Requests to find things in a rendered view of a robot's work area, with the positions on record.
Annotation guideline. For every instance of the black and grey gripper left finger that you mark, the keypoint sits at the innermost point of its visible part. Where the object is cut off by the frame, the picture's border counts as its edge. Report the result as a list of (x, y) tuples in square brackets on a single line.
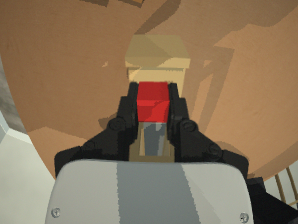
[(110, 143)]

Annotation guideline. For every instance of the red cube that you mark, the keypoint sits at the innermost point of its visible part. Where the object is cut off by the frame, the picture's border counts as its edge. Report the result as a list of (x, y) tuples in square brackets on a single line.
[(153, 102)]

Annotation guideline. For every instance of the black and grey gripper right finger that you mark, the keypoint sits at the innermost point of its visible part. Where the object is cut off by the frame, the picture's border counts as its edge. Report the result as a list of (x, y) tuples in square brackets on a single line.
[(194, 146)]

